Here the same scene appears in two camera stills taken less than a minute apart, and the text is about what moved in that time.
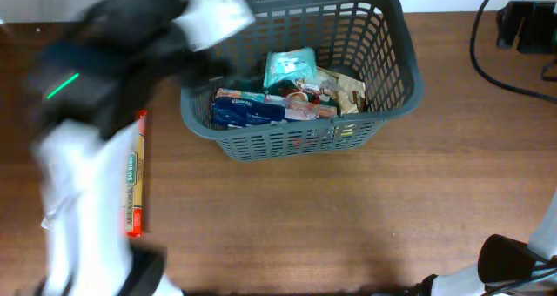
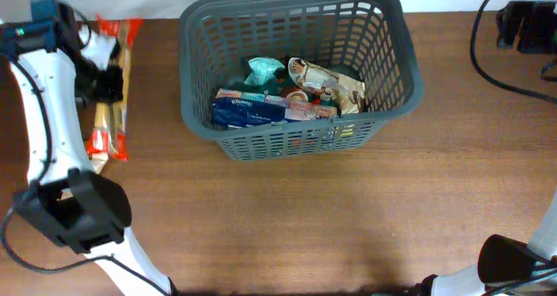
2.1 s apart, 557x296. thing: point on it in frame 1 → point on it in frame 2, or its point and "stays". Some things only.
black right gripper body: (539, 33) stays
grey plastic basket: (362, 30) stays
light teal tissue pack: (297, 64) → (262, 70)
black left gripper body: (178, 58) → (94, 86)
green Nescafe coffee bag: (291, 86) → (272, 88)
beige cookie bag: (349, 94) stays
